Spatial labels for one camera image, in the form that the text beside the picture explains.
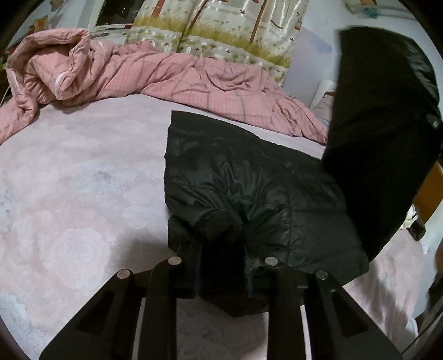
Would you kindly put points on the pale pink pillow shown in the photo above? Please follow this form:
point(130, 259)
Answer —
point(323, 109)

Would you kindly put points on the doll on wall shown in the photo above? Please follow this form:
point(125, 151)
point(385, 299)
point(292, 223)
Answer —
point(367, 8)

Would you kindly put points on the tree print curtain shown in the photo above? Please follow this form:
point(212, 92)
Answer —
point(221, 27)

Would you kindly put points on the folded white garment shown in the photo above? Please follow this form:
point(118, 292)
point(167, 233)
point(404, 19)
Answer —
point(412, 218)

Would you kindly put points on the black down jacket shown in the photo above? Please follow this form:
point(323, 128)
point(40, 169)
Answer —
point(259, 180)

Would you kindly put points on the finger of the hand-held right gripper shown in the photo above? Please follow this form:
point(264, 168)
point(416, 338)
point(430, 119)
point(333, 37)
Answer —
point(433, 122)

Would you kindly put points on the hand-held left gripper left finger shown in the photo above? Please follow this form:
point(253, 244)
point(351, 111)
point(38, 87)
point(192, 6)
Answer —
point(162, 287)

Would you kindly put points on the pink checked quilt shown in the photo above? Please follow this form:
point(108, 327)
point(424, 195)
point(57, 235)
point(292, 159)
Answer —
point(155, 79)

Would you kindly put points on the white framed window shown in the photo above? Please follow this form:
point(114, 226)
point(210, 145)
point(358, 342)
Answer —
point(114, 14)

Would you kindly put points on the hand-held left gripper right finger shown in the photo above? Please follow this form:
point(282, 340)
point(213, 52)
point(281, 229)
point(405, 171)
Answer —
point(280, 287)

